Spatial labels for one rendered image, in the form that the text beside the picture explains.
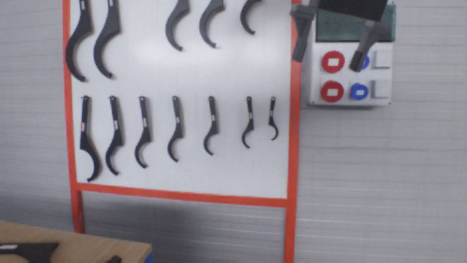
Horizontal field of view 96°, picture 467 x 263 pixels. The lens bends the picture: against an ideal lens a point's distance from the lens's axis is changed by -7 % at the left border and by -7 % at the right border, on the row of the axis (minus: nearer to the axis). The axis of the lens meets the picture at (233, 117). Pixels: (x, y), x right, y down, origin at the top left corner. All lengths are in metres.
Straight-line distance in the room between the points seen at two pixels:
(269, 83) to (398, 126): 0.74
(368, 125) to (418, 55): 0.45
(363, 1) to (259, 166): 1.02
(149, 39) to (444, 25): 1.63
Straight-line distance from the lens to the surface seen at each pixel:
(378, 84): 1.23
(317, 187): 1.42
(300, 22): 0.47
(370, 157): 1.46
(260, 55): 1.29
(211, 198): 1.42
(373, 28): 0.53
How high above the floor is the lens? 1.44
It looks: 5 degrees down
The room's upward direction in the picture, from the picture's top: straight up
